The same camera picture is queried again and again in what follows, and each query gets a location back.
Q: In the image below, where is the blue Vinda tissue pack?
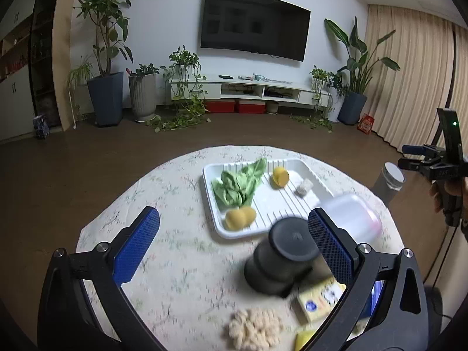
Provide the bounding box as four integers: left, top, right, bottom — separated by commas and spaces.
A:
359, 281, 384, 319

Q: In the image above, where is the yellow rectangular sponge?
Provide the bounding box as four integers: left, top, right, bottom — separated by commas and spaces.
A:
294, 330, 316, 351

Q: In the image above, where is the tan gourd-shaped sponge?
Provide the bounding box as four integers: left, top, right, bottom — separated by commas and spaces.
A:
224, 206, 256, 231

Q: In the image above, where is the green satin cloth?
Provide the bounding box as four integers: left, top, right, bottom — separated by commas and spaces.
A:
211, 158, 267, 208

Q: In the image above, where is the person's right hand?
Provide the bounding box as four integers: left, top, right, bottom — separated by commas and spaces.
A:
429, 177, 467, 237

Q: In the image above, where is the beige knitted cloth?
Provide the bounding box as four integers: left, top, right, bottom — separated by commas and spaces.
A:
351, 319, 369, 336

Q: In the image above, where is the grey cylindrical trash can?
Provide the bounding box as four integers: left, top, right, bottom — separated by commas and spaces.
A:
370, 162, 405, 206

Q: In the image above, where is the yellow cartoon tissue pack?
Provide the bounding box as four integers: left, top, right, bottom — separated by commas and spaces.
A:
297, 276, 347, 322

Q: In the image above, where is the red paper box on floor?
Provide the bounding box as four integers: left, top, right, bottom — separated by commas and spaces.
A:
357, 114, 374, 135

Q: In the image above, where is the white translucent plastic box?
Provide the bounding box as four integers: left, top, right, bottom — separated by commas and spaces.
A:
320, 194, 382, 243

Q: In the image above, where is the white floral round tablecloth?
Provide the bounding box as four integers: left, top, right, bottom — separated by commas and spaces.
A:
74, 145, 407, 351

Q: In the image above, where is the black cylindrical container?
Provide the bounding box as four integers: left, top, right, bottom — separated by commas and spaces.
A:
244, 217, 320, 299

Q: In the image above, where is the large-leaf plant in blue pot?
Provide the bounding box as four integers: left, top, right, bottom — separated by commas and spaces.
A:
324, 18, 401, 125

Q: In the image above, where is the small plant on white stand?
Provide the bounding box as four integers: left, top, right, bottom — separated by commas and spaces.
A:
291, 66, 347, 133

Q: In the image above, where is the small blue patterned box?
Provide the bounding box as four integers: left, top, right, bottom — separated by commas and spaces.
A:
32, 115, 50, 140

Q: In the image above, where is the white ribbed plastic tray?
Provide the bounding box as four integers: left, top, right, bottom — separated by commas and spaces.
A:
202, 159, 333, 240

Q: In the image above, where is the red storage box right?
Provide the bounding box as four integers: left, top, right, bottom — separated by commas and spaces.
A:
237, 100, 266, 114

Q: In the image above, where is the red storage box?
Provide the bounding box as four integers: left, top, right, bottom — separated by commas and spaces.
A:
205, 99, 235, 113
237, 100, 266, 114

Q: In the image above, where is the spider plant with white pole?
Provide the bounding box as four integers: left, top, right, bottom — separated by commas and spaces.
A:
66, 56, 94, 129

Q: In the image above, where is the plant in grey ribbed pot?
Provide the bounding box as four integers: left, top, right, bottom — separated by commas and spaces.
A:
126, 63, 159, 123

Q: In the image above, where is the red storage box left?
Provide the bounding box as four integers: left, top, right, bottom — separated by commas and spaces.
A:
205, 99, 235, 113

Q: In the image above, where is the white low TV cabinet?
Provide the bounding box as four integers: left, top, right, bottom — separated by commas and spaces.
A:
170, 74, 334, 110

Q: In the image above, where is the trailing ivy plant on stand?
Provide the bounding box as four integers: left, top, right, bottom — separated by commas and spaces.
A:
147, 45, 208, 133

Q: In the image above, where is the tall plant in blue pot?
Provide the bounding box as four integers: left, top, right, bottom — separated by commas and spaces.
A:
76, 0, 133, 127

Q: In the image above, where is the white wall cabinet shelving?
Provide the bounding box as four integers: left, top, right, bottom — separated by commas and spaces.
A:
0, 0, 36, 141

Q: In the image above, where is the wall-mounted black television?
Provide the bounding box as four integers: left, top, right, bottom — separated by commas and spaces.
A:
200, 0, 311, 62

